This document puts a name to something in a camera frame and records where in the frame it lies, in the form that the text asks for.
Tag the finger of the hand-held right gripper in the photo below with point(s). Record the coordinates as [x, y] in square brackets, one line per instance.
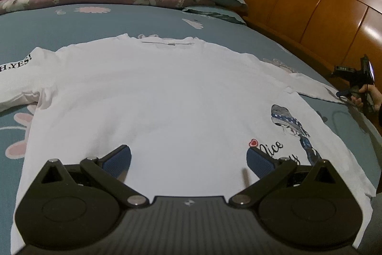
[344, 93]
[346, 71]

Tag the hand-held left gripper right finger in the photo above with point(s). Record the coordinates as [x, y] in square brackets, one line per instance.
[259, 163]

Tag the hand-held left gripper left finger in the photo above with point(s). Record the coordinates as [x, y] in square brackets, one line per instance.
[118, 161]

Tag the white printed t-shirt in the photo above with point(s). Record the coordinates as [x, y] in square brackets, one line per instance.
[164, 93]

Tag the person's right hand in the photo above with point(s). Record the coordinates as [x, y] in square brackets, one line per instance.
[356, 101]

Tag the wooden headboard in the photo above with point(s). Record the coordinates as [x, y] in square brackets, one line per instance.
[313, 4]

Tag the person's grey clothing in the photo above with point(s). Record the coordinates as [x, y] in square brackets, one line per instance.
[373, 228]

